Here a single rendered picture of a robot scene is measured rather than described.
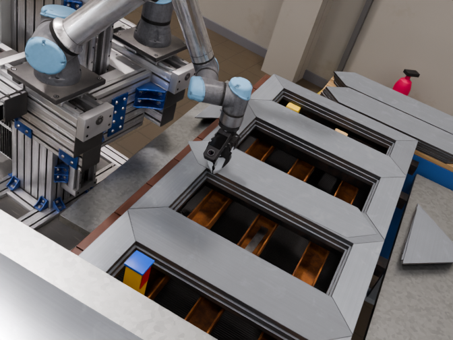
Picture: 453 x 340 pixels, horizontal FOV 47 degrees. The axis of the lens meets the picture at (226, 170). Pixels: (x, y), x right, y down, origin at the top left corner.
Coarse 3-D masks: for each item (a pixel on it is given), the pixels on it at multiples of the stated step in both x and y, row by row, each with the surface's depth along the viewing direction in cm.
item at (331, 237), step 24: (288, 96) 243; (336, 120) 238; (288, 144) 215; (312, 144) 211; (384, 144) 232; (336, 168) 210; (360, 168) 207; (192, 192) 175; (240, 192) 181; (288, 216) 176; (336, 240) 172; (360, 240) 173; (120, 264) 143; (168, 264) 147; (192, 288) 145; (216, 288) 143; (240, 312) 142; (288, 336) 139
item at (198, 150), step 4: (196, 144) 191; (200, 144) 191; (204, 144) 192; (192, 148) 188; (196, 148) 189; (200, 148) 190; (204, 148) 190; (196, 152) 187; (200, 152) 188; (196, 156) 186; (200, 156) 186; (196, 160) 184; (200, 160) 184
